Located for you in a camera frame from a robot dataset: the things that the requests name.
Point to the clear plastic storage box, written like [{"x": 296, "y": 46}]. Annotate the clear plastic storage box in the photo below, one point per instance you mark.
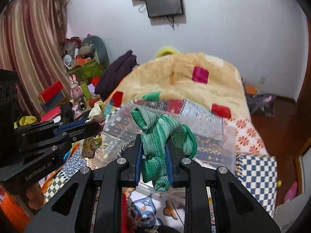
[{"x": 209, "y": 131}]

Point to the wall socket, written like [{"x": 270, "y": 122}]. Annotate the wall socket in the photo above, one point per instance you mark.
[{"x": 262, "y": 80}]

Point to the small black wall monitor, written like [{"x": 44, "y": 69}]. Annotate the small black wall monitor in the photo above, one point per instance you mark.
[{"x": 165, "y": 4}]

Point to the pile of clothes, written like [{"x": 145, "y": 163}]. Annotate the pile of clothes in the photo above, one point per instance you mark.
[{"x": 260, "y": 102}]

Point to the yellow green knotted cloth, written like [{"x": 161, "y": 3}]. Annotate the yellow green knotted cloth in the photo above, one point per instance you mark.
[{"x": 25, "y": 120}]

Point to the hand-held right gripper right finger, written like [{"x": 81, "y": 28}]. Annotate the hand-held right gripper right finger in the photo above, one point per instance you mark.
[{"x": 169, "y": 166}]

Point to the red flat box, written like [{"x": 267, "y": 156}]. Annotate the red flat box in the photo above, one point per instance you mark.
[{"x": 49, "y": 92}]

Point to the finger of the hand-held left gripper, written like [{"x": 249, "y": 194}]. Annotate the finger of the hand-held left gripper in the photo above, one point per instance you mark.
[
  {"x": 80, "y": 136},
  {"x": 73, "y": 125}
]

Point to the grey green plush toy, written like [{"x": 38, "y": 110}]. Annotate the grey green plush toy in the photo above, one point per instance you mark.
[{"x": 98, "y": 48}]

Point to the yellow green fluffy cloth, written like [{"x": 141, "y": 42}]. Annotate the yellow green fluffy cloth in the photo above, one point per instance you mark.
[{"x": 166, "y": 51}]

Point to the pink rabbit toy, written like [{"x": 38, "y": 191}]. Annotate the pink rabbit toy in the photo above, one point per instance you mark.
[{"x": 75, "y": 89}]

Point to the green knitted sock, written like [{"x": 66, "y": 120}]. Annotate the green knitted sock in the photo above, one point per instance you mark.
[{"x": 155, "y": 136}]

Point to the orange cloth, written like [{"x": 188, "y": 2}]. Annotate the orange cloth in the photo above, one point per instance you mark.
[{"x": 12, "y": 211}]

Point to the green patterned box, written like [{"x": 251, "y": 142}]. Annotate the green patterned box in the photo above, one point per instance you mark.
[{"x": 85, "y": 71}]

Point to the patchwork bed cover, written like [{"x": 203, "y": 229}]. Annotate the patchwork bed cover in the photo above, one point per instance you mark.
[{"x": 252, "y": 165}]

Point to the striped pink curtain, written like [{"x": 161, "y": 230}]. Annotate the striped pink curtain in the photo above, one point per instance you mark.
[{"x": 29, "y": 53}]

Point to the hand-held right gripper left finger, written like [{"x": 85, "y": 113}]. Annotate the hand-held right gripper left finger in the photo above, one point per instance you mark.
[{"x": 138, "y": 161}]

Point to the beige blanket with coloured squares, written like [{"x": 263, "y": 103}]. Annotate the beige blanket with coloured squares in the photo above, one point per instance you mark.
[{"x": 170, "y": 77}]

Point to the green bottle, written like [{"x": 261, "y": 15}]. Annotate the green bottle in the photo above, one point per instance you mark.
[{"x": 85, "y": 89}]

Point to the small yellow ball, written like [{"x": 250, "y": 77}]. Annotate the small yellow ball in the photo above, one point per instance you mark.
[{"x": 279, "y": 183}]

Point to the pink cloth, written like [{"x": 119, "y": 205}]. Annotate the pink cloth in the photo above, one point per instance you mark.
[{"x": 291, "y": 191}]

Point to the cream patterned sock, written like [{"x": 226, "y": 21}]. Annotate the cream patterned sock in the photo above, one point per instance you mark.
[{"x": 93, "y": 148}]

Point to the silver metal cylinder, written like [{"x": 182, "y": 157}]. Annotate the silver metal cylinder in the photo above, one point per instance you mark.
[{"x": 82, "y": 104}]

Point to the dark purple garment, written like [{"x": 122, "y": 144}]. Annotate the dark purple garment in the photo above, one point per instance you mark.
[{"x": 114, "y": 75}]

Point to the person's left hand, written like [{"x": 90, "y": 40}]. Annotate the person's left hand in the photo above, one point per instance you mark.
[{"x": 36, "y": 195}]

